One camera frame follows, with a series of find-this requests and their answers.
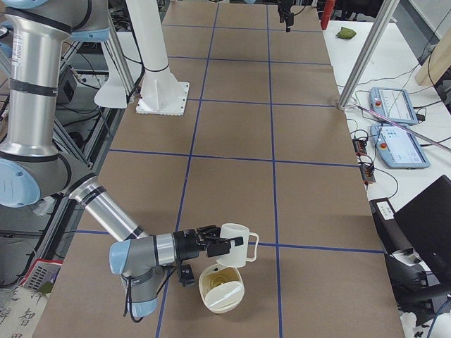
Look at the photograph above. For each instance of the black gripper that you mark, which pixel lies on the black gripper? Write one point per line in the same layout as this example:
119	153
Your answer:
185	244
284	14

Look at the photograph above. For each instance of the left teach pendant tablet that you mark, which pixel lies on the left teach pendant tablet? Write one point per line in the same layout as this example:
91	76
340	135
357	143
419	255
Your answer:
393	104

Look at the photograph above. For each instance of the right teach pendant tablet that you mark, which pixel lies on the right teach pendant tablet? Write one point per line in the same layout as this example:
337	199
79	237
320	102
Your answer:
397	148

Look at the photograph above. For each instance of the cream bin with swing lid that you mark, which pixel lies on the cream bin with swing lid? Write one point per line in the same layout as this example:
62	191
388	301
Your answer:
221	288

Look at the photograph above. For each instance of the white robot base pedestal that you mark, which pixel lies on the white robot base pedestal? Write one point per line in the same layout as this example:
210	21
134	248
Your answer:
160	92

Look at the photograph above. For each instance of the brown table mat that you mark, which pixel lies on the brown table mat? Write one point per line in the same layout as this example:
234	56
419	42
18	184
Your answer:
261	144

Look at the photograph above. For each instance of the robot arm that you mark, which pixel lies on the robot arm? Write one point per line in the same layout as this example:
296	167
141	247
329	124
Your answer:
32	168

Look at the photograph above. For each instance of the green bean bag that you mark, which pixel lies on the green bean bag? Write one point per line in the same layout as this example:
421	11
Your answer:
346	33

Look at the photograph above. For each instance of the white plastic basket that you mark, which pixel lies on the white plastic basket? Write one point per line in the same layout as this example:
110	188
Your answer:
42	275

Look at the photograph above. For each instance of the wooden block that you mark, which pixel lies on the wooden block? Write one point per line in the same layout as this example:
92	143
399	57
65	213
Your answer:
436	64

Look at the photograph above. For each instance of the teach pendant tablet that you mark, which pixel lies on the teach pendant tablet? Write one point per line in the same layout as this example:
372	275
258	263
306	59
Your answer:
397	148
393	104

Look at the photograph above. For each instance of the aluminium frame post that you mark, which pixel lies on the aluminium frame post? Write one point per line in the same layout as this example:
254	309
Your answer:
376	32

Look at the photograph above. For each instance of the white ribbed plastic mug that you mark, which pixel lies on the white ribbed plastic mug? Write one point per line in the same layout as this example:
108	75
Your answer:
237	257

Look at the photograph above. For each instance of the silver metal rod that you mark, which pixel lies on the silver metal rod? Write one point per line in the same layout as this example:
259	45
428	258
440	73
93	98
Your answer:
401	128

